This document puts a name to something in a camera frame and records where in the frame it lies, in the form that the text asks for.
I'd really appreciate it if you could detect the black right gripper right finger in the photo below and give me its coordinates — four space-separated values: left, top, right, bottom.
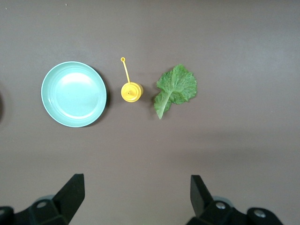
187 175 247 225

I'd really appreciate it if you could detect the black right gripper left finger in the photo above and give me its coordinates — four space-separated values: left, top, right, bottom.
14 173 85 225

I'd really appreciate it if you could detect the green lettuce leaf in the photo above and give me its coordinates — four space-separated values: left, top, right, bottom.
153 64 198 120

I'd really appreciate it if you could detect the yellow mustard squeeze bottle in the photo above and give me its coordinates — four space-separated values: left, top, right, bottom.
120 57 144 103

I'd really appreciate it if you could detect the mint green plate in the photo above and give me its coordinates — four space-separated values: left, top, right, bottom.
41 61 107 128

